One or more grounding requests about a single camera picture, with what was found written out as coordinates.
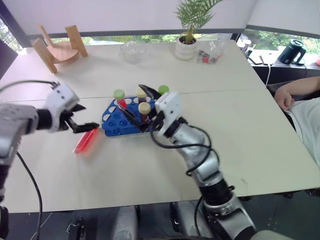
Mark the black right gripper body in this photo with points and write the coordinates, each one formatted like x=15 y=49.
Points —
x=157 y=121

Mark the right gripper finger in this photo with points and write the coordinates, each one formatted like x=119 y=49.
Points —
x=151 y=91
x=132 y=118

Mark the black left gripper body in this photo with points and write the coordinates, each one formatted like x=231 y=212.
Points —
x=65 y=119

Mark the red liquid test tube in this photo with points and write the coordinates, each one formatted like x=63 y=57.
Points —
x=86 y=142

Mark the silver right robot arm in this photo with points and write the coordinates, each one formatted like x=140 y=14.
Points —
x=192 y=140

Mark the bystander bare forearm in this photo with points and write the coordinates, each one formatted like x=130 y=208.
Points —
x=305 y=85

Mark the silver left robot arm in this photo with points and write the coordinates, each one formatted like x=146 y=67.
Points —
x=15 y=117

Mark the yellow-capped test tube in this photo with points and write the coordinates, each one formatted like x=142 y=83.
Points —
x=140 y=93

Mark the green-capped test tube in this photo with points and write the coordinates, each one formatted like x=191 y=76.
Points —
x=163 y=89

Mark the blue test tube rack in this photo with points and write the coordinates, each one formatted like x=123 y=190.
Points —
x=120 y=123

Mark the bystander bare hand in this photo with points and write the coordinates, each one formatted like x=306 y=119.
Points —
x=285 y=98

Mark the yellow-capped dark red tube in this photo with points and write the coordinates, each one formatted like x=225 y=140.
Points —
x=144 y=107

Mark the green-capped red liquid tube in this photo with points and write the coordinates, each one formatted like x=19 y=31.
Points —
x=119 y=94

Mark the clear glass bowl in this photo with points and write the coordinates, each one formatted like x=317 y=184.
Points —
x=132 y=53

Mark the palm plant in white pot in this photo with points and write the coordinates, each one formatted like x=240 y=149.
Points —
x=185 y=50

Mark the wooden stand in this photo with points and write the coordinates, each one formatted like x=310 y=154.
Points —
x=62 y=51

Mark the clear plastic bag of parts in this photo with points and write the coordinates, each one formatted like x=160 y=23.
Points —
x=210 y=58

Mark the grey rounded shape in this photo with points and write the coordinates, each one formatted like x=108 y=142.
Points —
x=126 y=222

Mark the white cup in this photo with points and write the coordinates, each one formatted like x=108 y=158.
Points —
x=246 y=44

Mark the black side table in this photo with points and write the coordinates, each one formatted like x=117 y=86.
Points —
x=287 y=72

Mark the dark green kettle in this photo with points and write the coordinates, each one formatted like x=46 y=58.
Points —
x=291 y=52

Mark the bystander light shirt torso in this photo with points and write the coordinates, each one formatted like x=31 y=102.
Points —
x=308 y=125

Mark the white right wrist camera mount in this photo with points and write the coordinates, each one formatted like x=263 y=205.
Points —
x=168 y=105

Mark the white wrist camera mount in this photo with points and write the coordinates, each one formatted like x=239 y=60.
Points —
x=168 y=105
x=61 y=96

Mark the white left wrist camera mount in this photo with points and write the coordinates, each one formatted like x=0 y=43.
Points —
x=61 y=96

